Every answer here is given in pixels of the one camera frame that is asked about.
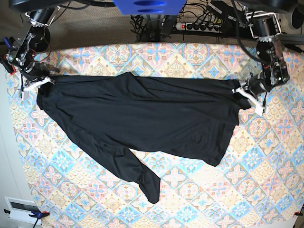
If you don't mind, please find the white camera bracket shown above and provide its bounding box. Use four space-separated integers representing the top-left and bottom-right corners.
17 75 55 101
232 79 268 116

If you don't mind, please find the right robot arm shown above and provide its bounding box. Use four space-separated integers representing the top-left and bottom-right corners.
0 6 60 81

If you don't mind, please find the blue mount plate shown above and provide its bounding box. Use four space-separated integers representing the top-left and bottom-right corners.
113 0 186 15

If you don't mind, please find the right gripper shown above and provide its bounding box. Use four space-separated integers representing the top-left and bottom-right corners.
21 63 51 81

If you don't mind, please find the white power strip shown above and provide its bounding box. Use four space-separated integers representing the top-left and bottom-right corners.
175 22 220 33

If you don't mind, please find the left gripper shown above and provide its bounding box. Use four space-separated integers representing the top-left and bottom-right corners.
247 73 271 95

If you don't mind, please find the black t-shirt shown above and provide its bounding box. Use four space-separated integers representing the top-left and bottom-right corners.
37 72 251 204

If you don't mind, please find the patterned tablecloth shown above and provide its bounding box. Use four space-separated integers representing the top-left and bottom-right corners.
2 52 304 228

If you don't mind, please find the blue orange clamp bottom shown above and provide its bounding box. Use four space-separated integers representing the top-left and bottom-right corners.
4 209 50 228

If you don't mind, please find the white wall panel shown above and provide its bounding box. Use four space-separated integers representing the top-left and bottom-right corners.
4 196 38 225

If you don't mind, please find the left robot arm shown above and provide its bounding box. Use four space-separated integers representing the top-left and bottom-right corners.
231 0 297 96

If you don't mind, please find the blue orange clamp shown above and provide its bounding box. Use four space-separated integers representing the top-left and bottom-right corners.
0 37 16 75
4 209 50 228

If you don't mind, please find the blue orange clamp left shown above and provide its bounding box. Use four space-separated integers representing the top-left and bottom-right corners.
0 37 16 75

